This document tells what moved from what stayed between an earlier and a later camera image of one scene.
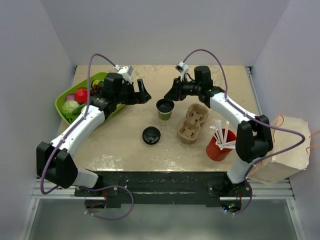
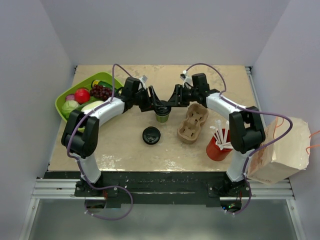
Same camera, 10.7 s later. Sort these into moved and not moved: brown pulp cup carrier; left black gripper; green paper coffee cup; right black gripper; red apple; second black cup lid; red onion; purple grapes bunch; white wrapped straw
Moved: left black gripper; green paper coffee cup; right black gripper
Not moved: purple grapes bunch; red onion; white wrapped straw; brown pulp cup carrier; second black cup lid; red apple
